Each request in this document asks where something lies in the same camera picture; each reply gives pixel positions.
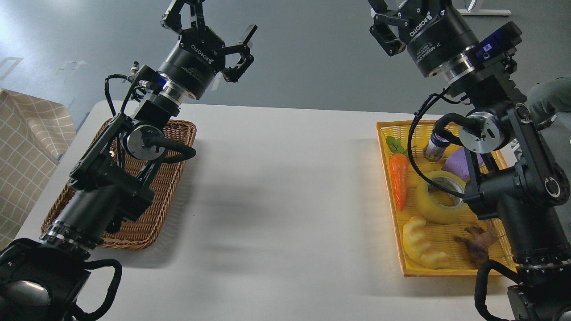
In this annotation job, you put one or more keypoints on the brown toy animal figure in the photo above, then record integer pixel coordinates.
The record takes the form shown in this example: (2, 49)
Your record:
(478, 245)

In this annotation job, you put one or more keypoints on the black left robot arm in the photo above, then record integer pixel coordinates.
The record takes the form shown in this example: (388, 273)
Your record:
(52, 279)

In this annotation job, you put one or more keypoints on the toy croissant bread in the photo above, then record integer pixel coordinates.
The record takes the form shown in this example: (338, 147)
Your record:
(419, 248)

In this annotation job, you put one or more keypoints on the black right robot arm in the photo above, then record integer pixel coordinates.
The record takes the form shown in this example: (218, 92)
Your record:
(513, 174)

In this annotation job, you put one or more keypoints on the brown wicker basket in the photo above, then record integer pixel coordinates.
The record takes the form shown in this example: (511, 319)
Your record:
(145, 212)

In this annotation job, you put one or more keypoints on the yellow plastic basket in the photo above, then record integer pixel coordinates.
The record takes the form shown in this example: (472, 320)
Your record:
(439, 235)

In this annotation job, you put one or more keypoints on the white stand base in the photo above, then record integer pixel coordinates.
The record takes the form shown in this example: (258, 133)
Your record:
(474, 8)

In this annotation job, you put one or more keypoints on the beige checked cloth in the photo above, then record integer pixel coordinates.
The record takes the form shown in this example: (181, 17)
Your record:
(34, 133)

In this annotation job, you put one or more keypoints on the purple foam block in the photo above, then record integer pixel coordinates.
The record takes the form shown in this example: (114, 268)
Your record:
(457, 164)

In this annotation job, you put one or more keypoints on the small dark jar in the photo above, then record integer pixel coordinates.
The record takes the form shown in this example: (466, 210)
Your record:
(435, 147)

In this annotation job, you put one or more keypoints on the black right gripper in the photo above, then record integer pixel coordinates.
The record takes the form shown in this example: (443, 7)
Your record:
(432, 31)

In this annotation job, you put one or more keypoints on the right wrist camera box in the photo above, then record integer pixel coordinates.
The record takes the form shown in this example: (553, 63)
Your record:
(500, 41)

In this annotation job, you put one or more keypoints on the yellow tape roll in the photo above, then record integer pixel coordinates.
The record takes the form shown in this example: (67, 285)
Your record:
(435, 210)

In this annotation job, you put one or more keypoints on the orange toy carrot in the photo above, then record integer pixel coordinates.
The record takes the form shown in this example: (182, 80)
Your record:
(399, 164)

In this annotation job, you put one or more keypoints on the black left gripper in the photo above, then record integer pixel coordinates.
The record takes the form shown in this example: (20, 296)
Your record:
(192, 63)

